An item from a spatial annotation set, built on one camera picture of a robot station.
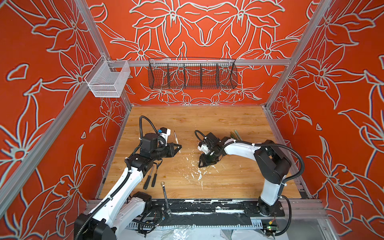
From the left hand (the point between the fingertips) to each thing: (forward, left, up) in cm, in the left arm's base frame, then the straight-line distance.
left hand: (180, 145), depth 75 cm
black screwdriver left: (-12, +18, -19) cm, 29 cm away
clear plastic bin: (+39, +50, +12) cm, 65 cm away
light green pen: (+21, -37, -18) cm, 46 cm away
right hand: (-2, -11, -18) cm, 21 cm away
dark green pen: (+20, -35, -19) cm, 45 cm away
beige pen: (+3, +3, +4) cm, 5 cm away
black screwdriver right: (-12, +15, -19) cm, 26 cm away
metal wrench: (-25, +5, -20) cm, 33 cm away
